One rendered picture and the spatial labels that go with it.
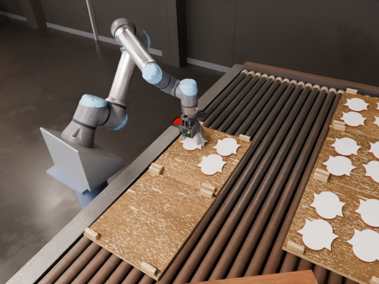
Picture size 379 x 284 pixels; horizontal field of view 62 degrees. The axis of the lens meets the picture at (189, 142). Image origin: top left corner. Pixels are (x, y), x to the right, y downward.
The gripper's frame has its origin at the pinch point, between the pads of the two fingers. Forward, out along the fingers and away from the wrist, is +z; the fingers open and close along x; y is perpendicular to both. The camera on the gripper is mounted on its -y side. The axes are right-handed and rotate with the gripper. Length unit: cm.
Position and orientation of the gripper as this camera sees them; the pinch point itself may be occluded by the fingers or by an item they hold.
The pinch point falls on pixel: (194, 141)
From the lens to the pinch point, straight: 158.2
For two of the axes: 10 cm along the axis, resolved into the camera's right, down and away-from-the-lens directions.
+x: 8.6, 3.0, -4.1
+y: -5.0, 5.8, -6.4
